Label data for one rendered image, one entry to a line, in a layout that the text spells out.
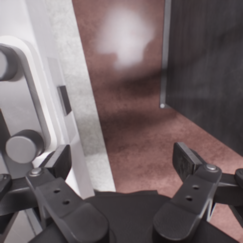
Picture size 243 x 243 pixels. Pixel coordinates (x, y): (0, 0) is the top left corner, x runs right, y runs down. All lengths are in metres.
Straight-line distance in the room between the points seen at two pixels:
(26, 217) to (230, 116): 0.46
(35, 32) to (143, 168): 1.09
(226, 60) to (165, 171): 0.87
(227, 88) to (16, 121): 0.47
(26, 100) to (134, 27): 0.91
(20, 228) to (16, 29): 0.20
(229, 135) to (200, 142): 0.73
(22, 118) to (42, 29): 0.10
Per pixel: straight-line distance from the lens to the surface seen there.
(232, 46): 0.53
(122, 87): 1.02
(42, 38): 0.22
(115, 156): 1.15
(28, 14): 0.21
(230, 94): 0.51
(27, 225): 0.23
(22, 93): 0.17
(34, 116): 0.17
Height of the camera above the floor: 1.02
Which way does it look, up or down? 73 degrees down
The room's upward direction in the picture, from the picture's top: 174 degrees clockwise
